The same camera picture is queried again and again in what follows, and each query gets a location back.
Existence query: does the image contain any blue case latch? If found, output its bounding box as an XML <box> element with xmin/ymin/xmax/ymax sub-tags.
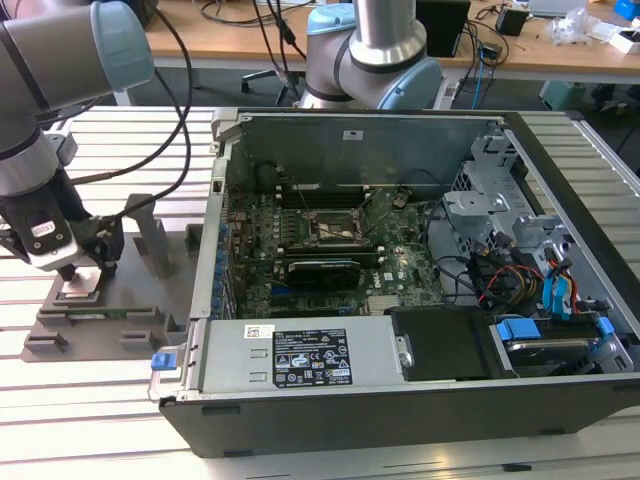
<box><xmin>149</xmin><ymin>352</ymin><xmax>180</xmax><ymax>374</ymax></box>

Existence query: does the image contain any hard disk in blue carrier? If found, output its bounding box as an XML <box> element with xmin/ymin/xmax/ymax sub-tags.
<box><xmin>492</xmin><ymin>317</ymin><xmax>616</xmax><ymax>377</ymax></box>

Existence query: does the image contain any grey parts rack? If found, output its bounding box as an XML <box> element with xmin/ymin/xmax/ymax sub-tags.
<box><xmin>19</xmin><ymin>192</ymin><xmax>206</xmax><ymax>362</ymax></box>

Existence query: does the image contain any silver chipset heatsink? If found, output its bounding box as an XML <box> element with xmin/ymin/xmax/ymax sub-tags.
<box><xmin>368</xmin><ymin>294</ymin><xmax>401</xmax><ymax>315</ymax></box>

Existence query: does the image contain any silver power supply unit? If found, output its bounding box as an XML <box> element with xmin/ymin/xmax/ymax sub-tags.
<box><xmin>199</xmin><ymin>319</ymin><xmax>401</xmax><ymax>394</ymax></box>

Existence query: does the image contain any blue hanging cable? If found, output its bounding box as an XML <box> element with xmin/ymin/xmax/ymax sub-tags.
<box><xmin>473</xmin><ymin>49</ymin><xmax>485</xmax><ymax>109</ymax></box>

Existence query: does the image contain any black graphics card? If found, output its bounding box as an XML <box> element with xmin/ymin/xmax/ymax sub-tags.
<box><xmin>285</xmin><ymin>257</ymin><xmax>362</xmax><ymax>292</ymax></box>

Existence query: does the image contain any silver drive cage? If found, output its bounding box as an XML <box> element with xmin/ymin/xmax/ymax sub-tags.
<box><xmin>442</xmin><ymin>132</ymin><xmax>576</xmax><ymax>266</ymax></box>

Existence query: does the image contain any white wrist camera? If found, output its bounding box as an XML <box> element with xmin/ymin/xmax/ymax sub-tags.
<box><xmin>22</xmin><ymin>207</ymin><xmax>82</xmax><ymax>272</ymax></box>

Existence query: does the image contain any teal bin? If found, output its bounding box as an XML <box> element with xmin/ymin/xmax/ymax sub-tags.
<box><xmin>539</xmin><ymin>81</ymin><xmax>587</xmax><ymax>112</ymax></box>

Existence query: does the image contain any large black desk device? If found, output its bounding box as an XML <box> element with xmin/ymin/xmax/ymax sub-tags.
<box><xmin>135</xmin><ymin>0</ymin><xmax>158</xmax><ymax>30</ymax></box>

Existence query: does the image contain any green motherboard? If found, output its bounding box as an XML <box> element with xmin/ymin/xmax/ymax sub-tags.
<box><xmin>222</xmin><ymin>187</ymin><xmax>449</xmax><ymax>319</ymax></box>

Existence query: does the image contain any black open PC case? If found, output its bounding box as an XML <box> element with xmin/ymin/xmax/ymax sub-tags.
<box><xmin>149</xmin><ymin>107</ymin><xmax>640</xmax><ymax>459</ymax></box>

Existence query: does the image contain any black expansion slot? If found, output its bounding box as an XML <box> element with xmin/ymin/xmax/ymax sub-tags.
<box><xmin>272</xmin><ymin>297</ymin><xmax>371</xmax><ymax>309</ymax></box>

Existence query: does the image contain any black cylinder component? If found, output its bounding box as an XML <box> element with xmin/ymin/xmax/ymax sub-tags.
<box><xmin>255</xmin><ymin>162</ymin><xmax>279</xmax><ymax>194</ymax></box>

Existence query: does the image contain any pale blue teach pendant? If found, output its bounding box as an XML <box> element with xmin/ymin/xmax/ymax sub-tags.
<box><xmin>433</xmin><ymin>79</ymin><xmax>460</xmax><ymax>110</ymax></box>

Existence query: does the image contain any black office chair base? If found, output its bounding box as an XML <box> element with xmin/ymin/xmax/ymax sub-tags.
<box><xmin>241</xmin><ymin>69</ymin><xmax>307</xmax><ymax>107</ymax></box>

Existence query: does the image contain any black RAM slot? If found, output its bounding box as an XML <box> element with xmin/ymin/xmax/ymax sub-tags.
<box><xmin>279</xmin><ymin>181</ymin><xmax>365</xmax><ymax>190</ymax></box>
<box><xmin>277</xmin><ymin>194</ymin><xmax>369</xmax><ymax>203</ymax></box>
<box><xmin>279</xmin><ymin>249</ymin><xmax>386</xmax><ymax>260</ymax></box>
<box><xmin>276</xmin><ymin>200</ymin><xmax>371</xmax><ymax>210</ymax></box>
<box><xmin>277</xmin><ymin>242</ymin><xmax>375</xmax><ymax>252</ymax></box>
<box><xmin>278</xmin><ymin>188</ymin><xmax>367</xmax><ymax>197</ymax></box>

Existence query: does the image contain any wooden desk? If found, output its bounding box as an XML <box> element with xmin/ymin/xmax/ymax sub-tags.
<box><xmin>144</xmin><ymin>0</ymin><xmax>311</xmax><ymax>71</ymax></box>
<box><xmin>439</xmin><ymin>0</ymin><xmax>640</xmax><ymax>86</ymax></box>

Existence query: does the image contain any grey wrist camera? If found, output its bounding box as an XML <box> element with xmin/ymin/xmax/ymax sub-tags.
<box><xmin>43</xmin><ymin>130</ymin><xmax>79</xmax><ymax>166</ymax></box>

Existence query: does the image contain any small black box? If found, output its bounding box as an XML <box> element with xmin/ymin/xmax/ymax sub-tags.
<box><xmin>494</xmin><ymin>7</ymin><xmax>530</xmax><ymax>37</ymax></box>

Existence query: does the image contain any thin black wire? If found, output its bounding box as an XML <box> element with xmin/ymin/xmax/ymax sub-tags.
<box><xmin>401</xmin><ymin>168</ymin><xmax>447</xmax><ymax>202</ymax></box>

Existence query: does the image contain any black cable loop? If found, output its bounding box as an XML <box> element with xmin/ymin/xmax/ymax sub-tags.
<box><xmin>423</xmin><ymin>197</ymin><xmax>481</xmax><ymax>307</ymax></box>

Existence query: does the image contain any CPU socket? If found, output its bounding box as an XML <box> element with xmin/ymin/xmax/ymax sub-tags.
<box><xmin>305</xmin><ymin>207</ymin><xmax>365</xmax><ymax>246</ymax></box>

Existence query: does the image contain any small white box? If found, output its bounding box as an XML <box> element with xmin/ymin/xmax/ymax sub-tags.
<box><xmin>612</xmin><ymin>28</ymin><xmax>640</xmax><ymax>54</ymax></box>

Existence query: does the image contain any silver CPU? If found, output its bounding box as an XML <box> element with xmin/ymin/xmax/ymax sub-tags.
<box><xmin>60</xmin><ymin>267</ymin><xmax>105</xmax><ymax>300</ymax></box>

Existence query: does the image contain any clear plastic bag pile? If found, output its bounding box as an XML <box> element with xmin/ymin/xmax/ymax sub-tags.
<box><xmin>543</xmin><ymin>8</ymin><xmax>626</xmax><ymax>49</ymax></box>

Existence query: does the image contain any coloured power wire bundle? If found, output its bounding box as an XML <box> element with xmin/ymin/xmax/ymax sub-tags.
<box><xmin>469</xmin><ymin>249</ymin><xmax>547</xmax><ymax>307</ymax></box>

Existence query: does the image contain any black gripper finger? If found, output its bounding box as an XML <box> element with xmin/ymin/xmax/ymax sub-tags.
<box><xmin>74</xmin><ymin>217</ymin><xmax>126</xmax><ymax>280</ymax></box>
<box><xmin>0</xmin><ymin>227</ymin><xmax>77</xmax><ymax>286</ymax></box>

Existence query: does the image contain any black plastic bay cover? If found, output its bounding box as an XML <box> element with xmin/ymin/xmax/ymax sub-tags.
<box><xmin>390</xmin><ymin>307</ymin><xmax>494</xmax><ymax>382</ymax></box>

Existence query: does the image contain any blue flat wire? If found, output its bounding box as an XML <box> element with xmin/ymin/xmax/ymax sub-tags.
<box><xmin>557</xmin><ymin>272</ymin><xmax>577</xmax><ymax>321</ymax></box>
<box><xmin>542</xmin><ymin>273</ymin><xmax>560</xmax><ymax>321</ymax></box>

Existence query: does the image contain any grey laptop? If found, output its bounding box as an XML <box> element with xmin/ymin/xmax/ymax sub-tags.
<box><xmin>528</xmin><ymin>0</ymin><xmax>587</xmax><ymax>16</ymax></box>

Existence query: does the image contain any metal socket cover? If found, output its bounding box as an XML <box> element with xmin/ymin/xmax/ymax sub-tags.
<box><xmin>360</xmin><ymin>188</ymin><xmax>390</xmax><ymax>235</ymax></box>

